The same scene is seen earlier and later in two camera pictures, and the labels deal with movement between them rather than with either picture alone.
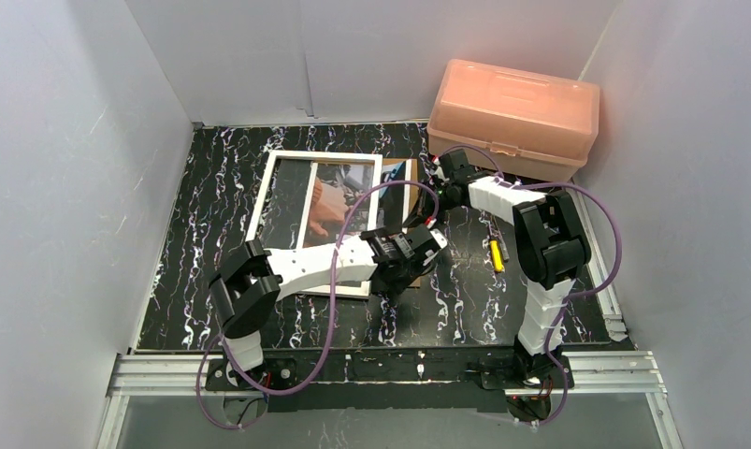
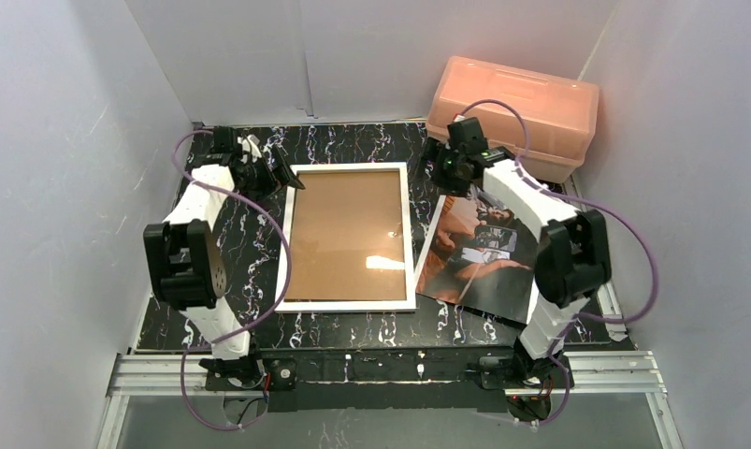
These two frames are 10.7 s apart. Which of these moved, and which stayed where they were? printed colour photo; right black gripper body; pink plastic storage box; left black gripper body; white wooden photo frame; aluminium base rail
Moved: white wooden photo frame; right black gripper body; printed colour photo; left black gripper body
Stayed: aluminium base rail; pink plastic storage box
